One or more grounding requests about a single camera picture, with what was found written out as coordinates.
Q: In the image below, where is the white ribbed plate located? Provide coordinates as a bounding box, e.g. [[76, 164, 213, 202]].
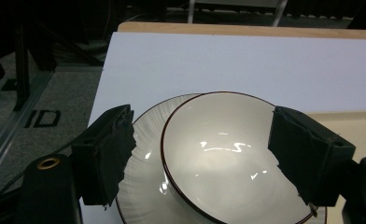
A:
[[115, 93, 328, 224]]

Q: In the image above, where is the black metal stand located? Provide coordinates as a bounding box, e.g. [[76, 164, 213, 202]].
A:
[[12, 18, 59, 112]]

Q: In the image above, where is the white metal stand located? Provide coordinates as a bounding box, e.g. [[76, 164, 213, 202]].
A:
[[188, 0, 289, 28]]

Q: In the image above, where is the white bowl with dark rim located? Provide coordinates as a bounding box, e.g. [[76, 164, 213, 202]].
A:
[[160, 91, 319, 224]]

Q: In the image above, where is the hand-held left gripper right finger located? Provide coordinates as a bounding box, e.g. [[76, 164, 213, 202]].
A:
[[267, 105, 357, 207]]

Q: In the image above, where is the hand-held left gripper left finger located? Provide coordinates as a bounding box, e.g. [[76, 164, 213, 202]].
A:
[[71, 104, 137, 207]]

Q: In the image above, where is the beige tray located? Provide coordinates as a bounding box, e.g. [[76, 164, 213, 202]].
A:
[[306, 110, 366, 224]]

